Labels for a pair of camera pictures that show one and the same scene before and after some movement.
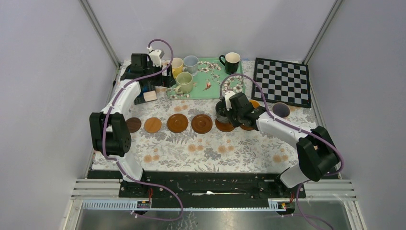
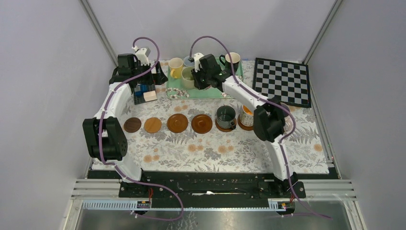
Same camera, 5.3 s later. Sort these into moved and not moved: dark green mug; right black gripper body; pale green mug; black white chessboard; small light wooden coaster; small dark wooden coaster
Moved: dark green mug; right black gripper body; pale green mug
Not moved: small light wooden coaster; black white chessboard; small dark wooden coaster
